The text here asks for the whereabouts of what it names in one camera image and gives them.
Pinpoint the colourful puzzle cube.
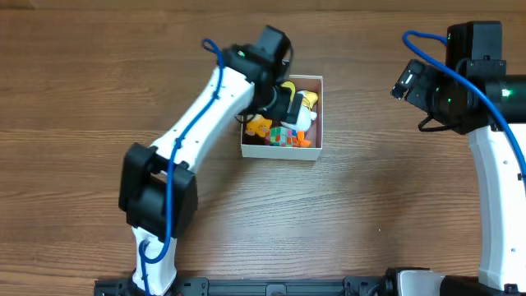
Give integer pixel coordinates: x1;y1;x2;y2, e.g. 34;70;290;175
265;127;299;147

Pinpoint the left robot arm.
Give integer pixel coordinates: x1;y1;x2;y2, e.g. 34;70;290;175
117;25;301;295

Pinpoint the orange dinosaur toy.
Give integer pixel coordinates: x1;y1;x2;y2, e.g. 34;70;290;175
245;114;272;138

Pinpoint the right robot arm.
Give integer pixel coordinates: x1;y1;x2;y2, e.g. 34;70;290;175
382;21;525;295

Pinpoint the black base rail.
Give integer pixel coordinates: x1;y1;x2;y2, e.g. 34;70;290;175
93;266;453;296

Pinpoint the white plush duck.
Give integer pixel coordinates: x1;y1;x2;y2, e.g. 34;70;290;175
293;90;319;148

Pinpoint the yellow wooden rattle toy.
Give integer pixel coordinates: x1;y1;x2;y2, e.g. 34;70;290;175
280;81;296;102

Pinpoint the white square cardboard box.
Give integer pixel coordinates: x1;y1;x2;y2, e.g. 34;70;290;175
241;75;324;161

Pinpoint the left blue cable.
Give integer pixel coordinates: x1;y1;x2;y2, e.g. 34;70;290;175
138;38;226;296

